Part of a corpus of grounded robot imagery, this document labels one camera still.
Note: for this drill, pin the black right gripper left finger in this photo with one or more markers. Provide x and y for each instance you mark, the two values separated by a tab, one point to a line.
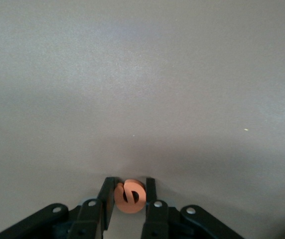
90	221

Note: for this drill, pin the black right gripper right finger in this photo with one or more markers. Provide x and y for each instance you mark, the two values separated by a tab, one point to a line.
157	221

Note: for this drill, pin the orange foam letter e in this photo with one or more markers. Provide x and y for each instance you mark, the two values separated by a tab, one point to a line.
130	208

